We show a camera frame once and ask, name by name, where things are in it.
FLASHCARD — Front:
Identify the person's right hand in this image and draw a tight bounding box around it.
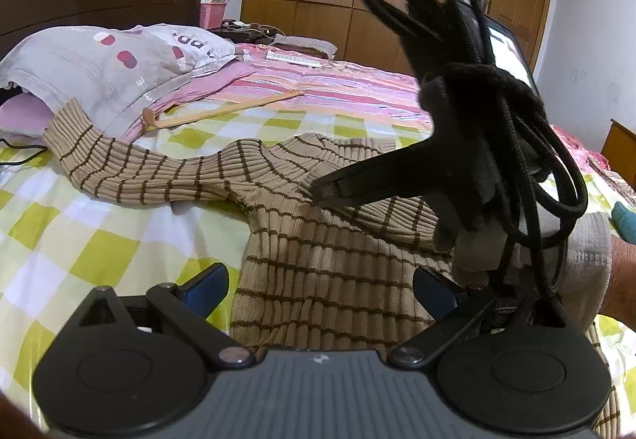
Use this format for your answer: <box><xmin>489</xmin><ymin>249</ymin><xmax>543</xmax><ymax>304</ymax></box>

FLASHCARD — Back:
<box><xmin>517</xmin><ymin>209</ymin><xmax>613</xmax><ymax>328</ymax></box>

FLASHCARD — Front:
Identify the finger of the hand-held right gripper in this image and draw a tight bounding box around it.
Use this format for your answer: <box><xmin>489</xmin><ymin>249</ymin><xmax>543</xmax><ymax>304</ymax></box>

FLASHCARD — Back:
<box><xmin>313</xmin><ymin>183</ymin><xmax>448</xmax><ymax>224</ymax></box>
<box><xmin>310</xmin><ymin>140</ymin><xmax>440</xmax><ymax>194</ymax></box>

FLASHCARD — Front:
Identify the thin black cable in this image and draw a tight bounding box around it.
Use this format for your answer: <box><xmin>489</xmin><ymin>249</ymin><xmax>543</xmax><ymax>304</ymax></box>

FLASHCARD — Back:
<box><xmin>0</xmin><ymin>135</ymin><xmax>49</xmax><ymax>170</ymax></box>

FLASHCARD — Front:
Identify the person's right forearm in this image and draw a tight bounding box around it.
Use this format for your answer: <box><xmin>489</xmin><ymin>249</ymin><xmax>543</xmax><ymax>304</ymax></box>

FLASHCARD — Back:
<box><xmin>599</xmin><ymin>235</ymin><xmax>636</xmax><ymax>321</ymax></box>

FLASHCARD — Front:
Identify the wooden back scratcher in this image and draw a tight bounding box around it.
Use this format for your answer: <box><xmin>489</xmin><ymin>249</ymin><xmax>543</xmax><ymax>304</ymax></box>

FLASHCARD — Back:
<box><xmin>142</xmin><ymin>90</ymin><xmax>305</xmax><ymax>130</ymax></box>

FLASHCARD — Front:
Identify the white flat item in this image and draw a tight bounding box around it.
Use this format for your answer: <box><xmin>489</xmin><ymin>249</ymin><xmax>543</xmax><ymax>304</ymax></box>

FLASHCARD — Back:
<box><xmin>265</xmin><ymin>50</ymin><xmax>324</xmax><ymax>69</ymax></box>

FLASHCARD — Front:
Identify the beige striped ribbed sweater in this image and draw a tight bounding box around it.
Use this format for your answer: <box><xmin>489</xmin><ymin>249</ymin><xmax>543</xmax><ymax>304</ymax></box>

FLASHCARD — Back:
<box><xmin>42</xmin><ymin>99</ymin><xmax>623</xmax><ymax>438</ymax></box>

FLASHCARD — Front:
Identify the pink floral blanket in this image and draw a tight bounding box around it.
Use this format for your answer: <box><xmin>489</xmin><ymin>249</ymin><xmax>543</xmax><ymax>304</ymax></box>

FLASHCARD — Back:
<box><xmin>549</xmin><ymin>123</ymin><xmax>636</xmax><ymax>202</ymax></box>

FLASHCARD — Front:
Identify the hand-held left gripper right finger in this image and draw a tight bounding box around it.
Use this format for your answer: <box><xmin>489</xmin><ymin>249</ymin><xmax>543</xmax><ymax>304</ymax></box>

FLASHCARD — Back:
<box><xmin>388</xmin><ymin>265</ymin><xmax>568</xmax><ymax>369</ymax></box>

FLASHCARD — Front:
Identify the pink plastic basket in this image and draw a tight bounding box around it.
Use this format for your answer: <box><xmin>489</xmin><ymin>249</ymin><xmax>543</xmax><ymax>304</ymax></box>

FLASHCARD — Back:
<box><xmin>199</xmin><ymin>0</ymin><xmax>229</xmax><ymax>31</ymax></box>

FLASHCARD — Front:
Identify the grey printed pillow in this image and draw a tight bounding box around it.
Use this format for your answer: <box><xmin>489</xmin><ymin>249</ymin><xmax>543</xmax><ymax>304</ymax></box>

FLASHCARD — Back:
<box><xmin>0</xmin><ymin>24</ymin><xmax>237</xmax><ymax>143</ymax></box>

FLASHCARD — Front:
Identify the dark nightstand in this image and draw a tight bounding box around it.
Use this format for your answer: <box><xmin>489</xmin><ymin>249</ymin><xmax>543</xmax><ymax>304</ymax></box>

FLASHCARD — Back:
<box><xmin>207</xmin><ymin>21</ymin><xmax>280</xmax><ymax>45</ymax></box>

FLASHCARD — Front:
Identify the teal knitted cloth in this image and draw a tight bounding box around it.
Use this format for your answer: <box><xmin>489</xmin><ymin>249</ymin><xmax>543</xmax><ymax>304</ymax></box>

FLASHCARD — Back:
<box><xmin>609</xmin><ymin>201</ymin><xmax>636</xmax><ymax>244</ymax></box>

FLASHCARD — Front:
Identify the brown wooden cabinet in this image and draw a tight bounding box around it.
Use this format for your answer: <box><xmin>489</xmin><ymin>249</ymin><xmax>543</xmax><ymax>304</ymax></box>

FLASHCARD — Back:
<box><xmin>600</xmin><ymin>118</ymin><xmax>636</xmax><ymax>172</ymax></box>

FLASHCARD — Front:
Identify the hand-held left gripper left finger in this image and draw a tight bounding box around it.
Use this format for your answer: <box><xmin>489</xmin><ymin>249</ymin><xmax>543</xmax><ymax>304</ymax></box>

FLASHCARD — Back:
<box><xmin>74</xmin><ymin>263</ymin><xmax>255</xmax><ymax>369</ymax></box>

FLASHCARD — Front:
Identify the black cable bundle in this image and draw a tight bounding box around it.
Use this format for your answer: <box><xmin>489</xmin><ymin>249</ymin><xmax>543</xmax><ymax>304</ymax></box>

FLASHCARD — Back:
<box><xmin>338</xmin><ymin>0</ymin><xmax>591</xmax><ymax>327</ymax></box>

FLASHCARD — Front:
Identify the pink striped blanket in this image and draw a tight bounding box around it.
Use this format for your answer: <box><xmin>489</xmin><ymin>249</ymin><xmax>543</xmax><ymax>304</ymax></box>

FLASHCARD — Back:
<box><xmin>164</xmin><ymin>42</ymin><xmax>439</xmax><ymax>133</ymax></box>

